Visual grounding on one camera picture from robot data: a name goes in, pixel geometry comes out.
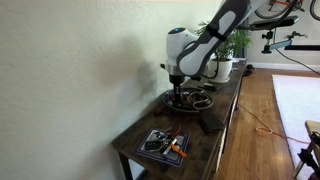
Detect thin black floor cable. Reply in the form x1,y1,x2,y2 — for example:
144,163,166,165
274,47,320,77

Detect round metal plate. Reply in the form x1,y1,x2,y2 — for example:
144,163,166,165
161,87,215,113

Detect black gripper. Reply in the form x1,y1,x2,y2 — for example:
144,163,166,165
168,73,186,102

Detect white floor rug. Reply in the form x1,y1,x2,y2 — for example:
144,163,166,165
271,73,320,170

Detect dark brown leather wallet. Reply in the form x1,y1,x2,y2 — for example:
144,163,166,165
198,112,225,134

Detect orange extension cable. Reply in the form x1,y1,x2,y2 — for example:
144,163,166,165
236,102,312,145

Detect red frame bicycle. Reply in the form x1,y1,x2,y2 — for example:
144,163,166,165
254,0,320,22

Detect dark shoes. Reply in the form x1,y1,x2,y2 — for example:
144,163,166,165
242,63,255,77

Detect black camera stand clamp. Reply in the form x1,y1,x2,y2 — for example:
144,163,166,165
260,29,294,55

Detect black wall shelf bar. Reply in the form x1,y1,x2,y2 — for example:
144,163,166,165
284,44,320,51

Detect black bar camera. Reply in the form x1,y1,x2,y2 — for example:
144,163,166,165
248,14,300,32

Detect dark wooden console table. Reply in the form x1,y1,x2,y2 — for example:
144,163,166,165
112,58,248,180

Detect white pot saucer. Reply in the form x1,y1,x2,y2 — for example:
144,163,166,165
206,75,231,84

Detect blue white square tray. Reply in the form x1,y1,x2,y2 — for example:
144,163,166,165
135,127,191,168

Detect wooden folding chair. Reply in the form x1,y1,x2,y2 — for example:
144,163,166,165
292,119,320,180

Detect green leafy plant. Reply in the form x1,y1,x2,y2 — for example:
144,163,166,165
194,20,254,62

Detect small black remote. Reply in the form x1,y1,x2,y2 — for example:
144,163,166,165
197,82,221,92

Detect silver key bunch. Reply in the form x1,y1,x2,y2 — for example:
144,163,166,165
154,129,174,148

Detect orange handled tool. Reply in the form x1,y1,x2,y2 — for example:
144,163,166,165
169,137,189,159

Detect small dark red object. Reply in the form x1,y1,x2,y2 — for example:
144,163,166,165
152,106,164,117

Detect grey looped strap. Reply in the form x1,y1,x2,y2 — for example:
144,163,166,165
192,92,212,110

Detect white plant pot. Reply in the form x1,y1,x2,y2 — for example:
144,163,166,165
206,57,234,82

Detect black car key fob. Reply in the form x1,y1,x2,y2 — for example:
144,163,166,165
144,140,162,152

